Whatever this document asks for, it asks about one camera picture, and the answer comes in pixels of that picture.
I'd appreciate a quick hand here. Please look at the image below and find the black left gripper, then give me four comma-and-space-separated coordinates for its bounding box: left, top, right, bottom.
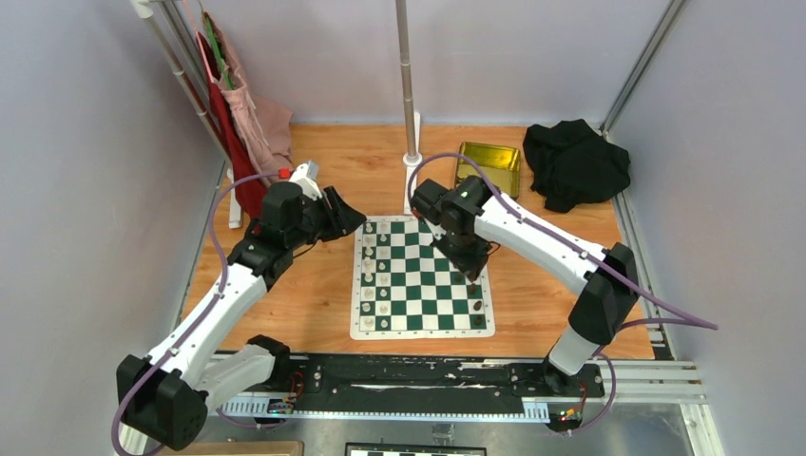
286, 186, 366, 250

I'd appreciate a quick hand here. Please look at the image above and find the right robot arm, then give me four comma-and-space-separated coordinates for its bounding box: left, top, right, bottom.
410, 176, 638, 397

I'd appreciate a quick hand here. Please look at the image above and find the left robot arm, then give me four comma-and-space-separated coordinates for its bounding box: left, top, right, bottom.
110, 180, 367, 455

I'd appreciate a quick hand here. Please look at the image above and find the green white chess board mat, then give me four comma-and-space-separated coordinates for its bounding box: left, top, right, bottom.
350, 216, 496, 340

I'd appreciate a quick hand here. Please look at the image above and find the white stand base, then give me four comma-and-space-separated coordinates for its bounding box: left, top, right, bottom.
403, 110, 422, 216

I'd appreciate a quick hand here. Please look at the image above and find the decorated gold tin box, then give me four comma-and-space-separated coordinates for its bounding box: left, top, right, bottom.
459, 142, 521, 200

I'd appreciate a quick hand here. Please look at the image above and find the red cloth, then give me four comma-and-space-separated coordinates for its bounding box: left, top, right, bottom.
196, 32, 277, 219

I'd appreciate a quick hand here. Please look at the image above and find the pink cloth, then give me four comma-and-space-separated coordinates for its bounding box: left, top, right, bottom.
202, 10, 293, 174

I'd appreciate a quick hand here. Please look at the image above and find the black cloth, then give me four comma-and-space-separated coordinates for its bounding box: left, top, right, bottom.
523, 119, 631, 214

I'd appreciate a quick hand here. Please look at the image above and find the metal stand pole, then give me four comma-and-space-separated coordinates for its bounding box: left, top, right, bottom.
394, 0, 419, 165

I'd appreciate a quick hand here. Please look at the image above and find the white clothes rack pole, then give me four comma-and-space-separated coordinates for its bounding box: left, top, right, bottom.
130, 0, 243, 230

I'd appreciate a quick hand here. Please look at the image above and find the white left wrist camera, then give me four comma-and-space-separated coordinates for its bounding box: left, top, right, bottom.
289, 161, 322, 200

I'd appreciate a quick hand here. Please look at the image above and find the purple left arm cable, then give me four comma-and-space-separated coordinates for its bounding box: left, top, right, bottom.
110, 171, 291, 456

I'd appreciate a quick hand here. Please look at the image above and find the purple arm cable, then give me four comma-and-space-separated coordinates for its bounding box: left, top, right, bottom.
407, 152, 720, 435
110, 171, 291, 456

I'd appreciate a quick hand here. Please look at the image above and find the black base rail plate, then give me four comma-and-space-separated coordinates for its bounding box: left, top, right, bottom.
229, 351, 605, 417

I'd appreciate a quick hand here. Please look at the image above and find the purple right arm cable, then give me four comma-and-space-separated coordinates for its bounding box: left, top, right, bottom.
407, 152, 720, 435

